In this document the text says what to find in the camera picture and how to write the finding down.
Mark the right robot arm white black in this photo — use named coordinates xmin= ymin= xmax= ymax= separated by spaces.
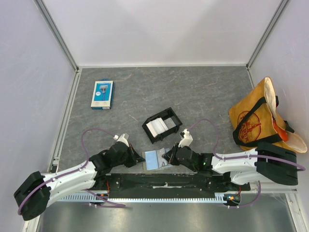
xmin=162 ymin=143 xmax=298 ymax=190

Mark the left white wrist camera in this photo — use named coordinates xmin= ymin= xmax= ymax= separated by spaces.
xmin=113 ymin=133 xmax=129 ymax=146

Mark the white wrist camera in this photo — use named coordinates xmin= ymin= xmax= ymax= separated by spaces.
xmin=178 ymin=129 xmax=193 ymax=147
xmin=113 ymin=133 xmax=129 ymax=146

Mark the grey card holder wallet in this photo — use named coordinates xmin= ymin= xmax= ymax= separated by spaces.
xmin=141 ymin=150 xmax=172 ymax=172

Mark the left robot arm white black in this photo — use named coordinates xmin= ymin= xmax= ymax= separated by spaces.
xmin=14 ymin=142 xmax=145 ymax=221

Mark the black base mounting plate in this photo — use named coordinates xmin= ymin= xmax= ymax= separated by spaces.
xmin=91 ymin=174 xmax=251 ymax=199

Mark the blue razor package box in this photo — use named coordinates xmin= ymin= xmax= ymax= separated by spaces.
xmin=91 ymin=80 xmax=115 ymax=110

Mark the white card stack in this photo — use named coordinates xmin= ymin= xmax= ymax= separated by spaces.
xmin=146 ymin=118 xmax=176 ymax=137

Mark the grey slotted cable duct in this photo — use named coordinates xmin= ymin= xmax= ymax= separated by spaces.
xmin=58 ymin=192 xmax=236 ymax=203

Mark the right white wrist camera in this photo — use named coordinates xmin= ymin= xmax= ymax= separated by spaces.
xmin=178 ymin=129 xmax=193 ymax=147

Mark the black plastic card box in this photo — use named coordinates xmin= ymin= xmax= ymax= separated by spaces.
xmin=142 ymin=107 xmax=183 ymax=144

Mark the yellow tote bag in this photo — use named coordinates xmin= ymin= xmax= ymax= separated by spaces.
xmin=229 ymin=77 xmax=308 ymax=153

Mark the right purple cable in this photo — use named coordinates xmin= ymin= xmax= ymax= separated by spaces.
xmin=187 ymin=118 xmax=306 ymax=208

